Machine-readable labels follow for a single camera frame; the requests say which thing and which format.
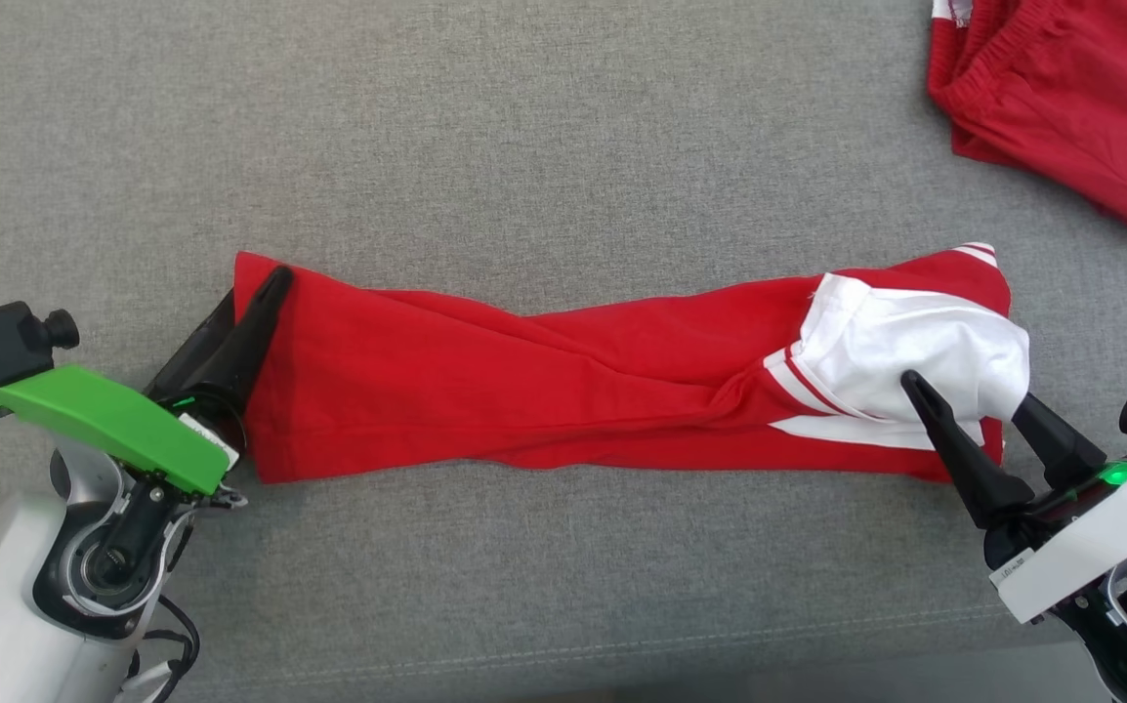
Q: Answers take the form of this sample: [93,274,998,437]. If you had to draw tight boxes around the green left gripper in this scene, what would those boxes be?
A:
[0,266,296,497]

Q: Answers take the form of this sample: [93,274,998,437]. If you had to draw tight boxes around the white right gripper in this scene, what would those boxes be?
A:
[900,369,1127,626]

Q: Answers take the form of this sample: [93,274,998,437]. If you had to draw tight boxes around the red Bulls jersey white sleeves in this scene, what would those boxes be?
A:
[231,241,1031,486]

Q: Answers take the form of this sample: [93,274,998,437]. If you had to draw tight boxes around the red shorts with white stripes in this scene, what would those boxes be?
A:
[927,0,1127,248]

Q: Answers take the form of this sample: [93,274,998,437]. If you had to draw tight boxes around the grey fabric sofa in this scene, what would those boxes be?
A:
[0,0,1127,703]

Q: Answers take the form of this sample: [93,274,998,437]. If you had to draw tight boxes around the black left arm cable bundle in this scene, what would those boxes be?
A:
[119,596,203,703]

